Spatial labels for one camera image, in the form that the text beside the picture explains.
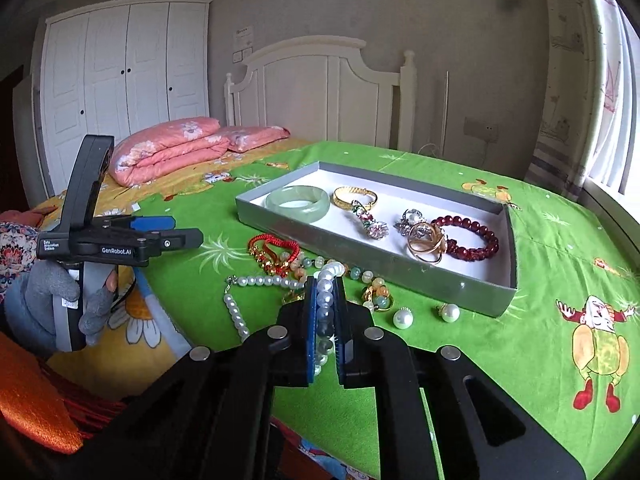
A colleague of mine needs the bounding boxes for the printed striped curtain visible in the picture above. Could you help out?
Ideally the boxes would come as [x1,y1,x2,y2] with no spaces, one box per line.
[522,0,610,202]

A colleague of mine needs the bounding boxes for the red cord bracelet gold beads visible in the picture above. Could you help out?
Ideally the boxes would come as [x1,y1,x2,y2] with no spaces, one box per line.
[247,234,301,277]

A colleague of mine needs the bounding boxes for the person's left hand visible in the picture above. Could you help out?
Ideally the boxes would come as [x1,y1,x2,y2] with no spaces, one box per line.
[4,260,121,358]

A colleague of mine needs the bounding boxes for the person's left forearm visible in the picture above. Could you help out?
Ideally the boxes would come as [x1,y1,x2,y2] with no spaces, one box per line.
[0,207,56,292]

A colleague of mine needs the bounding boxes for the rose gold rings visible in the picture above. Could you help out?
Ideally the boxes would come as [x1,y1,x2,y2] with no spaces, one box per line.
[406,221,447,265]

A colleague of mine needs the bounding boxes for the orange red garment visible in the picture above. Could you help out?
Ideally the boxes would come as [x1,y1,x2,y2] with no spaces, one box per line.
[0,330,128,457]

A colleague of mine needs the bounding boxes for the window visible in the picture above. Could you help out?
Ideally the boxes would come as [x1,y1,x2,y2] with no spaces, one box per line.
[585,0,640,197]

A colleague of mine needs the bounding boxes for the silver pearl brooch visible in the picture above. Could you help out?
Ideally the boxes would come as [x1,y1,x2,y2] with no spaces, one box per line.
[395,208,432,236]

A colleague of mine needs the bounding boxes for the pink floral pillow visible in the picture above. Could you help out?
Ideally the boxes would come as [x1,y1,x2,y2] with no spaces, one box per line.
[215,125,292,154]

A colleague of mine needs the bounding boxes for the dark red bead bracelet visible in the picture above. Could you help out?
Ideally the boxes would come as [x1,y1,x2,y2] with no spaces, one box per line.
[431,215,501,261]

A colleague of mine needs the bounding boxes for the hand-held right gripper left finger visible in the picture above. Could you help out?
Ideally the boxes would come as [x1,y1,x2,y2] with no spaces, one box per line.
[65,274,323,480]

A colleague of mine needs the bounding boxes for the gold bangle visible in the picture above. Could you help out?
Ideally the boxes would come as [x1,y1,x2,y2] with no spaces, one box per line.
[332,186,379,211]

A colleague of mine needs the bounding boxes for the multicolour stone bead bracelet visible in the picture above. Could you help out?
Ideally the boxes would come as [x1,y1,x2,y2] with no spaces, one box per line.
[292,255,377,284]

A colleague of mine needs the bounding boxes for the gold stone charm ring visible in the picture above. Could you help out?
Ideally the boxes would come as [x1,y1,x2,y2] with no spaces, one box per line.
[361,284,396,314]

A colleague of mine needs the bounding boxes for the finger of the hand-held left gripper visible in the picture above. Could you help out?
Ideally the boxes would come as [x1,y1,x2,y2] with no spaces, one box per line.
[142,227,204,257]
[97,214,177,232]

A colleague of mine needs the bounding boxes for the pale green jade bangle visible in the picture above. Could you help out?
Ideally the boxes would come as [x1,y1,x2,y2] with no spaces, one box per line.
[265,185,330,217]

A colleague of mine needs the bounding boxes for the white wooden headboard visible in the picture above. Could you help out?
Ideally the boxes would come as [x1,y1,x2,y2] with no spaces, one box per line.
[223,35,419,152]

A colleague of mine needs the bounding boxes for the pink floral quilt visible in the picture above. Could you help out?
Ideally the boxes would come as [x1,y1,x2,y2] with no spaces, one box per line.
[107,116,231,187]

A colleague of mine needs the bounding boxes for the white wardrobe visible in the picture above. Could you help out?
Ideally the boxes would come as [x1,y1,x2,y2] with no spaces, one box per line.
[32,0,214,197]

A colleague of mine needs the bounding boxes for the silver cardboard box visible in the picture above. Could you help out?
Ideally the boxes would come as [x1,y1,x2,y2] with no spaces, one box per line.
[235,161,519,319]

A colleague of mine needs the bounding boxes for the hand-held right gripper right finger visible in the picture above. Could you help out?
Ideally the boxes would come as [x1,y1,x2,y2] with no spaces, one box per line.
[332,275,586,480]

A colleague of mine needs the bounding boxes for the dark wooden door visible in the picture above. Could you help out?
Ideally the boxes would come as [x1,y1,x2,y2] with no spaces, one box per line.
[0,64,27,211]

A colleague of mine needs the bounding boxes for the green yellow cartoon bedsheet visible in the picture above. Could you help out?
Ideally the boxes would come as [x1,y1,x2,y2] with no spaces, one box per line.
[30,137,640,480]

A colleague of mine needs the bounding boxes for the white pearl necklace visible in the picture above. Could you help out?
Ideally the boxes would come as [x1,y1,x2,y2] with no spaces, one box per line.
[222,266,347,368]

